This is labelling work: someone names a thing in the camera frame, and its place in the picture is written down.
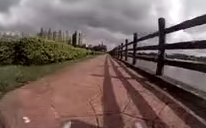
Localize red paved path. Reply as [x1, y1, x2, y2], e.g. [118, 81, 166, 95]
[0, 53, 205, 128]

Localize row of distant buildings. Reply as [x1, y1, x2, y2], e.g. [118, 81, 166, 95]
[0, 28, 109, 53]

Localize green bushes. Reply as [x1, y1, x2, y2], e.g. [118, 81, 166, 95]
[0, 35, 105, 67]

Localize distant wooded bank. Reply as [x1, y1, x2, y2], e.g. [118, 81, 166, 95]
[137, 51, 206, 64]

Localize river water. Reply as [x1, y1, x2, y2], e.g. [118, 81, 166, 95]
[125, 54, 206, 98]

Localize grass verge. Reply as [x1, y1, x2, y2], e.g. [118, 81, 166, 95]
[0, 54, 102, 104]

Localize small white scrap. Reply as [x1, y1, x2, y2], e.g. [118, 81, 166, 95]
[22, 115, 31, 124]

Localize dark stone kerb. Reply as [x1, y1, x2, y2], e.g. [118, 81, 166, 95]
[107, 54, 206, 128]

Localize dark wooden rail fence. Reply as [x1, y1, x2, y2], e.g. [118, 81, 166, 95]
[108, 10, 206, 77]

